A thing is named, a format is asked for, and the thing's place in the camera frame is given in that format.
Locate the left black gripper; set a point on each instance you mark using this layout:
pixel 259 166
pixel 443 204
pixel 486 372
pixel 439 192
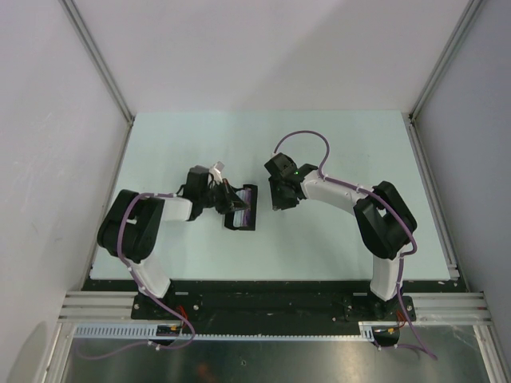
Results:
pixel 231 202

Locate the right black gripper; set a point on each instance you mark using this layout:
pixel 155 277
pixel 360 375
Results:
pixel 279 203

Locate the pink purple sunglasses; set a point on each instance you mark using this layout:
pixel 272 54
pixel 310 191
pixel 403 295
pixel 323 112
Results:
pixel 244 219

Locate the black glasses case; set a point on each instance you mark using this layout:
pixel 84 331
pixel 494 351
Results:
pixel 228 218

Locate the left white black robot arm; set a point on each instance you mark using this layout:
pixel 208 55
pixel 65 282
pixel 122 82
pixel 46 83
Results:
pixel 130 228

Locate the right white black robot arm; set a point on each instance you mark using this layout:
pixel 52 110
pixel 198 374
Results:
pixel 385 223

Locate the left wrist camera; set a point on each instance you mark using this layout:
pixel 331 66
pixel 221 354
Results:
pixel 216 171

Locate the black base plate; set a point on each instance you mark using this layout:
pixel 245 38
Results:
pixel 198 299

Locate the white slotted cable duct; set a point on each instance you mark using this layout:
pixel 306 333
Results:
pixel 168 332

